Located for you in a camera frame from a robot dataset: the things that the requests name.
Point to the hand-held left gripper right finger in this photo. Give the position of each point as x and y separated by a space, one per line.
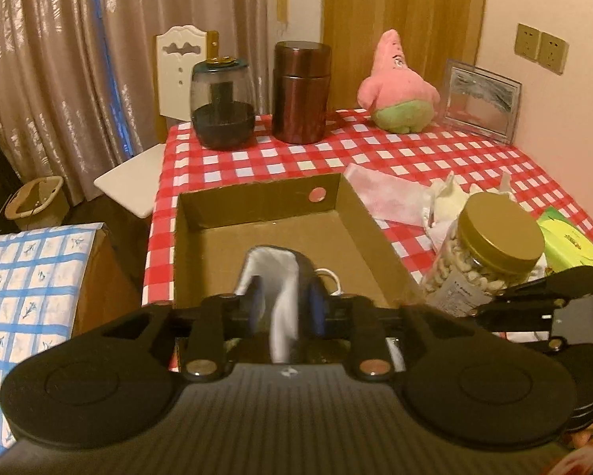
317 312

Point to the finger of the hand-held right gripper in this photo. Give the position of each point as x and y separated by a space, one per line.
514 314
573 281

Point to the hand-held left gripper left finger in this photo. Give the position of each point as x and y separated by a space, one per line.
257 307

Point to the white face mask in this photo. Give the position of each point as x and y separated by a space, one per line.
281 287

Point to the cardboard box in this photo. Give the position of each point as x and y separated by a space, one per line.
227 245

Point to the green tissue pack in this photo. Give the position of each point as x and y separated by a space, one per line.
568 242

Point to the nut jar with gold lid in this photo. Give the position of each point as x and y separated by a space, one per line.
494 237

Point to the white mesh cloth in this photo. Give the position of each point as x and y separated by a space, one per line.
390 193

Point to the dark tinted glass jar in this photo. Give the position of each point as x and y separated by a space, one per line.
222 118

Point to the brown metal canister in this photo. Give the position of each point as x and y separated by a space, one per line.
300 99

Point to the blue checked cloth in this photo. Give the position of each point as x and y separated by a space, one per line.
24 307

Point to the white wooden chair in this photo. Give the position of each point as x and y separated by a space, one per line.
177 84

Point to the pink star plush toy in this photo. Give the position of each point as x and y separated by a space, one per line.
395 89

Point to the beige waste basket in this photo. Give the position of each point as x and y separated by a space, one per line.
34 203

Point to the wooden door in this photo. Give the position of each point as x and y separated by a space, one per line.
355 10

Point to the beige shiny curtain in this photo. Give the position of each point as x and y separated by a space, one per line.
53 59

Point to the clear acrylic picture frame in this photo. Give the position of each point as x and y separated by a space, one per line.
479 104

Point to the beige wall socket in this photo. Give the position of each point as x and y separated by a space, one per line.
527 41
553 53

